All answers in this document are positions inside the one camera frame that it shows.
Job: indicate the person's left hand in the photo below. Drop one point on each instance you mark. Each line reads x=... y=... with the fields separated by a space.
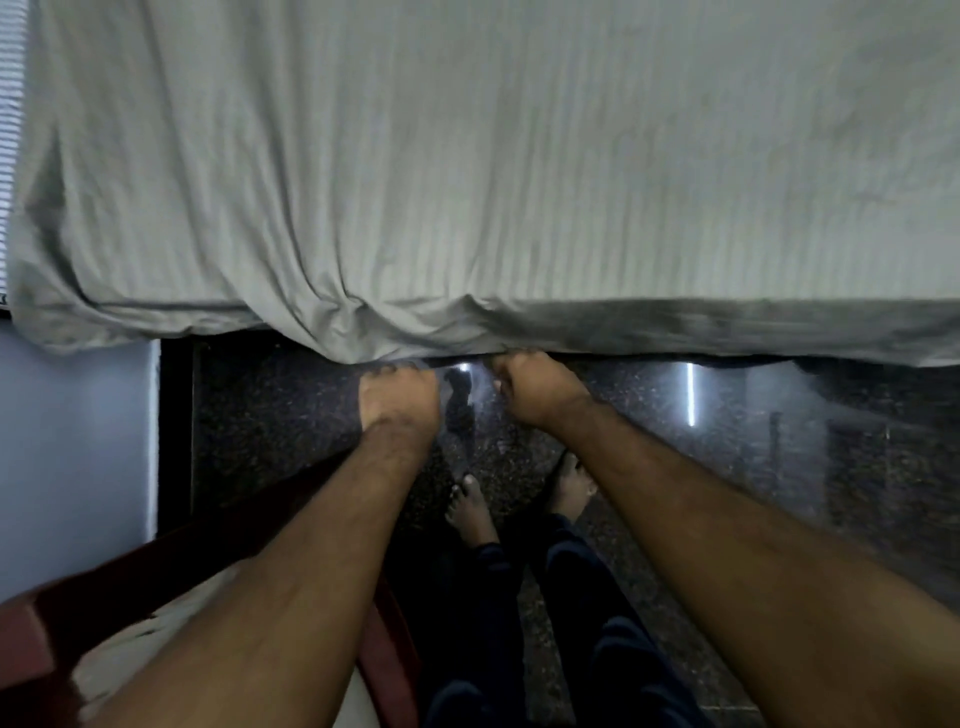
x=401 y=401

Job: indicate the person's right hand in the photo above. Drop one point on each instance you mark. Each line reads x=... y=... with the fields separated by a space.
x=540 y=394

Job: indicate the plain taupe bed sheet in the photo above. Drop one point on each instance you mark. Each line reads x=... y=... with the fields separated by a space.
x=487 y=165

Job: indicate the beige striped bed sheet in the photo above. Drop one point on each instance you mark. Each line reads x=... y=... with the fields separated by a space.
x=172 y=652

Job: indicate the person's right forearm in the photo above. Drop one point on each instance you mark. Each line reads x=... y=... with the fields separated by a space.
x=787 y=577

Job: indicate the person's left forearm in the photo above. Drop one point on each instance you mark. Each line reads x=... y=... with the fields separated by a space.
x=277 y=585

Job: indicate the person's right foot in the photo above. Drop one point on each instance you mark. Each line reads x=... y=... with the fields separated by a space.
x=571 y=487

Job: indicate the person's foot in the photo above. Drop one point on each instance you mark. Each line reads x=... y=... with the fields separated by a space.
x=571 y=487
x=471 y=510

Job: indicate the person's left foot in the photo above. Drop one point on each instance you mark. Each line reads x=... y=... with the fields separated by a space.
x=471 y=510

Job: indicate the person's dark trousers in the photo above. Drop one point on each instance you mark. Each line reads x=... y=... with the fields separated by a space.
x=585 y=622

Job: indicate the maroon plastic chair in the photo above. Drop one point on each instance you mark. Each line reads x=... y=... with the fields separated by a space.
x=45 y=630

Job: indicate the white striped mattress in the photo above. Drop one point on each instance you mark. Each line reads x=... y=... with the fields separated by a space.
x=11 y=135

